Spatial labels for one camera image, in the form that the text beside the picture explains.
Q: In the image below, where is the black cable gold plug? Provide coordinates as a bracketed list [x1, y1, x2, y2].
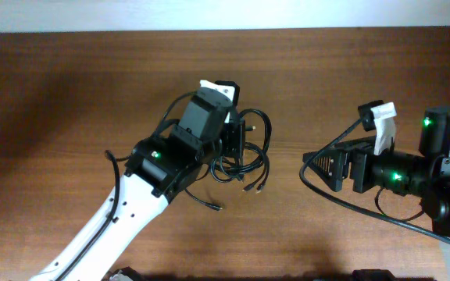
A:
[212, 108, 273, 184]

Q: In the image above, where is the black cable silver plug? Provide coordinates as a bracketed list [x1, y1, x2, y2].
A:
[209, 142, 271, 194]

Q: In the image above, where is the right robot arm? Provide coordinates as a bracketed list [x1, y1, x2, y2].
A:
[299, 100, 450, 278]

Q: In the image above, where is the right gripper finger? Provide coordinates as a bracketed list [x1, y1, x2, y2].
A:
[332, 136, 376, 151]
[308, 149, 345, 192]

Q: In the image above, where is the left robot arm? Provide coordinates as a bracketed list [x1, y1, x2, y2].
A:
[33, 80, 240, 280]

